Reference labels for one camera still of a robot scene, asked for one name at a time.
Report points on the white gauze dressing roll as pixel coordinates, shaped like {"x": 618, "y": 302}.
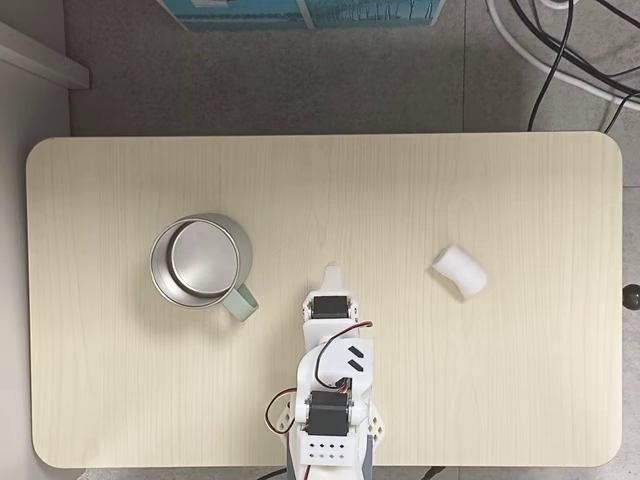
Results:
{"x": 460, "y": 272}

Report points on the grey table clamp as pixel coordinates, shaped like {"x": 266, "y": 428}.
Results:
{"x": 370, "y": 457}

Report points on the blue printed box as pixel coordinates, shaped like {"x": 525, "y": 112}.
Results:
{"x": 300, "y": 12}

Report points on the black round knob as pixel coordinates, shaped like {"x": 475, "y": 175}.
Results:
{"x": 632, "y": 297}

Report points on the grey wall ledge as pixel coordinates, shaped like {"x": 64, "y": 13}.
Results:
{"x": 45, "y": 55}

